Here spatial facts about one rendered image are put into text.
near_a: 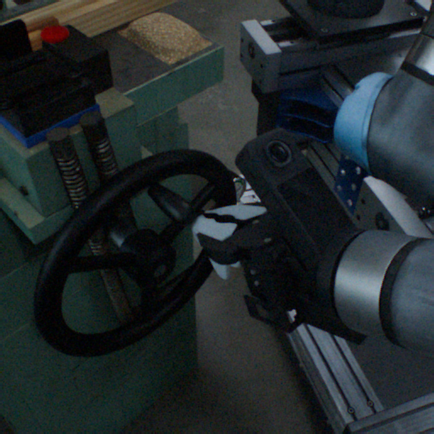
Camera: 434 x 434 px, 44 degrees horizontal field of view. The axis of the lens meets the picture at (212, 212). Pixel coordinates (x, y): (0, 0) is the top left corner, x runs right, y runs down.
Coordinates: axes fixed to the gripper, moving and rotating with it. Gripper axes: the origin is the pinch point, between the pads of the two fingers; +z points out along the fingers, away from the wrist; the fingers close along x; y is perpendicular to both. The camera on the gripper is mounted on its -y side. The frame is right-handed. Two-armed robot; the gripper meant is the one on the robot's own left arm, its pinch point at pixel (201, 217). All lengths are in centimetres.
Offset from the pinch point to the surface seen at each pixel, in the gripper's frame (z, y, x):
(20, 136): 11.0, -13.1, -10.2
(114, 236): 13.9, 2.4, -4.5
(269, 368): 56, 72, 35
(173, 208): -0.2, -2.4, -2.7
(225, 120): 129, 27, 96
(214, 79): 24.0, -8.0, 23.7
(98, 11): 33.0, -22.6, 13.8
